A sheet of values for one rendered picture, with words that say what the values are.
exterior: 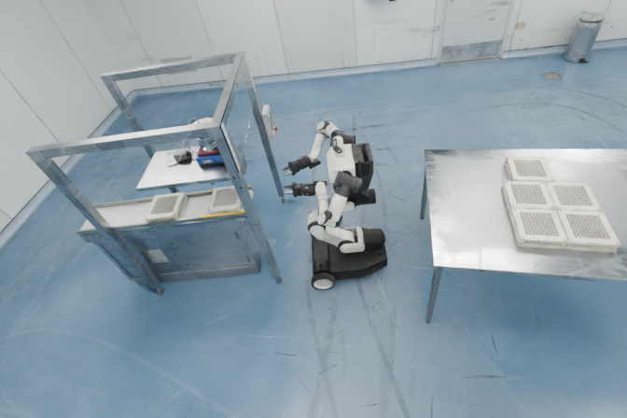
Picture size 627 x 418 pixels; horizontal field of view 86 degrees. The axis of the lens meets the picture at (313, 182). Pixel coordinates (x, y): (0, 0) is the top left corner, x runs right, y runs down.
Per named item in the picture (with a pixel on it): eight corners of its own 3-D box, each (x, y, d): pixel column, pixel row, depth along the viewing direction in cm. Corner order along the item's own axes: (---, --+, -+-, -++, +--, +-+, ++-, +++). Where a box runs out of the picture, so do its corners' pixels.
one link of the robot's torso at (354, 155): (369, 169, 255) (367, 130, 231) (375, 202, 230) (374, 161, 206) (329, 174, 257) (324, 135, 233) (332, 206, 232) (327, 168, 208)
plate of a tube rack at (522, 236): (554, 211, 207) (555, 209, 206) (567, 243, 190) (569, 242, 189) (510, 209, 213) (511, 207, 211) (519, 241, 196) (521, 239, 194)
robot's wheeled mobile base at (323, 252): (380, 230, 320) (380, 207, 297) (390, 279, 282) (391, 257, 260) (313, 237, 325) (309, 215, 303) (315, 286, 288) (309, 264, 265)
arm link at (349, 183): (350, 197, 216) (357, 177, 214) (353, 200, 207) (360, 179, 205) (333, 191, 215) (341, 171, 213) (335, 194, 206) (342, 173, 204)
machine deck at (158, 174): (240, 145, 240) (238, 141, 237) (231, 181, 212) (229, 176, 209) (157, 156, 245) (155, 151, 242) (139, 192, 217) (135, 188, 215)
